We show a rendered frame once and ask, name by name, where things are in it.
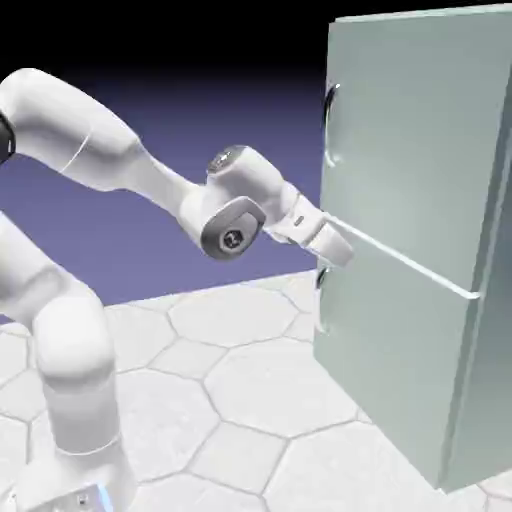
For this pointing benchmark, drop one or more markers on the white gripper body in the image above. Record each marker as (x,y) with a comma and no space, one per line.
(330,242)

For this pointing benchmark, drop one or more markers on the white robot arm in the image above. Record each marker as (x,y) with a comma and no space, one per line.
(100,148)

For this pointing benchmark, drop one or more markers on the short pale green cabinet door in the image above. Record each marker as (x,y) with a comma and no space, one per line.
(384,344)

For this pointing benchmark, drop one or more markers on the tall pale green cabinet door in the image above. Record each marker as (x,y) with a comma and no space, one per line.
(408,140)

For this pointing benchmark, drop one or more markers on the pale green cabinet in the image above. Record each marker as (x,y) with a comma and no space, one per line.
(472,280)

